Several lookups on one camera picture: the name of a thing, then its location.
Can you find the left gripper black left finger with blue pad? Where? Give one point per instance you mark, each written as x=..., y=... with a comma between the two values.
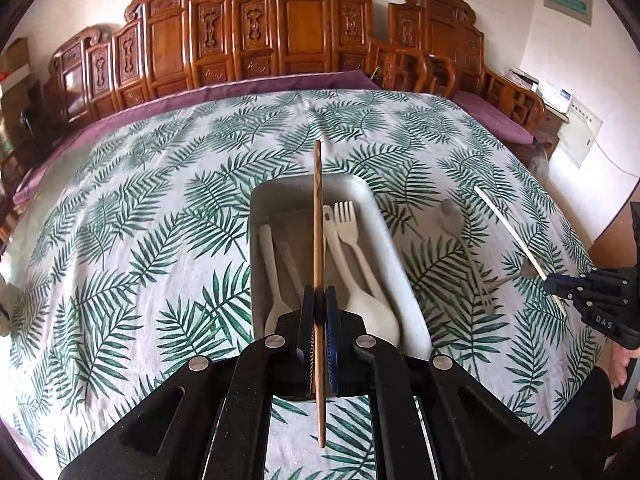
x=208, y=420

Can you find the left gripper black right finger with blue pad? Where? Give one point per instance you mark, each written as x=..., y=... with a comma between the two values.
x=432, y=419

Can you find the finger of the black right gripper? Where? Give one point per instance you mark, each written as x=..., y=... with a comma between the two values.
x=575, y=282

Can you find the light bamboo chopstick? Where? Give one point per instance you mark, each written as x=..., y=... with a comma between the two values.
x=518, y=240

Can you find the brown wooden chopstick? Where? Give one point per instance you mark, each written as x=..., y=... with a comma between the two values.
x=319, y=306

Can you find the white plastic fork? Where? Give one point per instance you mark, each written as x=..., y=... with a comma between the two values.
x=347, y=229

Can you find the person's right hand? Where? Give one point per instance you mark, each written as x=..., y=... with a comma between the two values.
x=619, y=360

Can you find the small steel spoon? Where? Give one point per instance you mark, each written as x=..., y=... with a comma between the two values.
x=527, y=271

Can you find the wooden side table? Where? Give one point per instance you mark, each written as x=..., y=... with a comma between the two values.
x=547, y=132

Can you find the grey utensil tray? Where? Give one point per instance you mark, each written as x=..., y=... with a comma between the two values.
x=287, y=205

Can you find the palm leaf print tablecloth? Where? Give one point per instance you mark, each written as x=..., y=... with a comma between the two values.
x=136, y=255

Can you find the white box on table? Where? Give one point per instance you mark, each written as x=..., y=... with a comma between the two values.
x=555, y=96

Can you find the carved wooden bench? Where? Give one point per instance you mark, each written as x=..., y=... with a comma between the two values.
x=168, y=46

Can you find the white wall panel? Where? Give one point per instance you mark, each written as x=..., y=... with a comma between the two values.
x=578, y=135

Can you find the green wall sign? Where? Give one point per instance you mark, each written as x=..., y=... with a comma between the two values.
x=580, y=10

